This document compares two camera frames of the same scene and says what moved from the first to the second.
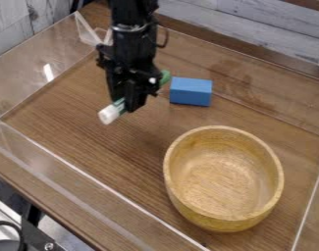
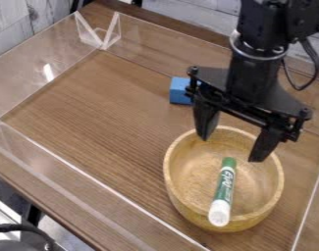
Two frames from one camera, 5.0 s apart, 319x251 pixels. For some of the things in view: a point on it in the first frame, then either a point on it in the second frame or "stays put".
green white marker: [111, 110] -> [220, 211]
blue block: [190, 90] stays put
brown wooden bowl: [223, 177] stays put
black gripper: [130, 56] -> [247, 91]
